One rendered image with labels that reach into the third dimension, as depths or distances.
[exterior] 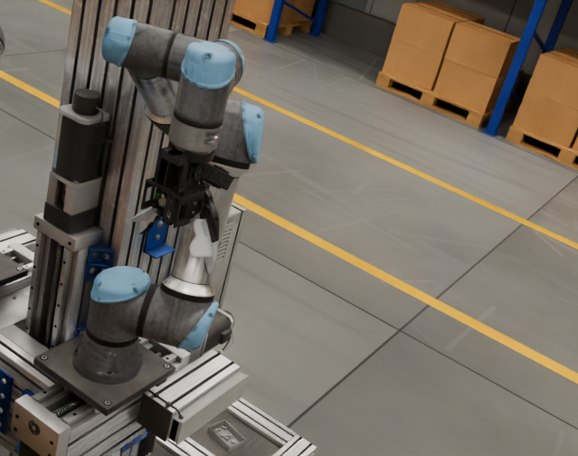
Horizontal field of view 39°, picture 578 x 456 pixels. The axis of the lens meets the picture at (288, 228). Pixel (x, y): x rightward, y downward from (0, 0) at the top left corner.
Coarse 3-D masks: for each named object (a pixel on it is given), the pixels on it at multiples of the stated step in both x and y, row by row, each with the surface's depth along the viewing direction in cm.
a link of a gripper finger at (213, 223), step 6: (210, 198) 126; (210, 204) 126; (204, 210) 126; (210, 210) 126; (216, 210) 127; (204, 216) 127; (210, 216) 126; (216, 216) 127; (210, 222) 127; (216, 222) 127; (210, 228) 127; (216, 228) 127; (210, 234) 127; (216, 234) 128; (216, 240) 128
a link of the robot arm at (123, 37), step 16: (112, 32) 124; (128, 32) 124; (144, 32) 124; (160, 32) 125; (112, 48) 124; (128, 48) 124; (144, 48) 124; (160, 48) 124; (128, 64) 126; (144, 64) 125; (160, 64) 125; (144, 80) 133; (160, 80) 135; (144, 96) 144; (160, 96) 143; (160, 112) 154; (160, 128) 163
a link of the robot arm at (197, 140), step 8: (176, 120) 118; (176, 128) 119; (184, 128) 118; (192, 128) 118; (200, 128) 118; (208, 128) 125; (216, 128) 120; (168, 136) 122; (176, 136) 119; (184, 136) 118; (192, 136) 118; (200, 136) 118; (208, 136) 119; (216, 136) 120; (176, 144) 120; (184, 144) 119; (192, 144) 119; (200, 144) 119; (208, 144) 120; (216, 144) 122; (192, 152) 120; (200, 152) 120; (208, 152) 122
